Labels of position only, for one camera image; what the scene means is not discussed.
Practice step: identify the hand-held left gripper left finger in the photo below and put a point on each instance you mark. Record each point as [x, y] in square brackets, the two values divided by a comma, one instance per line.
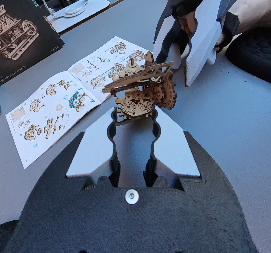
[93, 151]

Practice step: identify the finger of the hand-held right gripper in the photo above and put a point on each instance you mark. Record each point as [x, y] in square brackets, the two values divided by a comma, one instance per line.
[204, 41]
[167, 53]

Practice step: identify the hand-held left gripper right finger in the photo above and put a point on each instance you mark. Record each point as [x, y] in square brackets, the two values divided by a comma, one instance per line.
[173, 151]

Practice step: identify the curved wooden frame part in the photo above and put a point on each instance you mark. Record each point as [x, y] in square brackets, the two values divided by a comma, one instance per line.
[135, 78]

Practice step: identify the wooden gear model assembly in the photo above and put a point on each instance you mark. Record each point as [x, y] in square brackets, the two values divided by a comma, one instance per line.
[137, 106]

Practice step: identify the person's right forearm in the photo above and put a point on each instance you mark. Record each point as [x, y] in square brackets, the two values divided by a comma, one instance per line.
[261, 7]

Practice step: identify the black model kit box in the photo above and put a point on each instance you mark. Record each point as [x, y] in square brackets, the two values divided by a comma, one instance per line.
[23, 30]

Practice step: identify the person's right hand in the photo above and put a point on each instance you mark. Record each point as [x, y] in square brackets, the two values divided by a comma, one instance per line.
[241, 17]

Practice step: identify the black quilted cushion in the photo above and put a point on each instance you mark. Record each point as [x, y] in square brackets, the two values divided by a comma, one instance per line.
[252, 53]

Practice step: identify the open instruction booklet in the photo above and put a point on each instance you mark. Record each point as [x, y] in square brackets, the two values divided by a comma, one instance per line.
[53, 109]

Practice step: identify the white monitor stand base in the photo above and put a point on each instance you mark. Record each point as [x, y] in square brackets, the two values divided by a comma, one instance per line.
[84, 5]

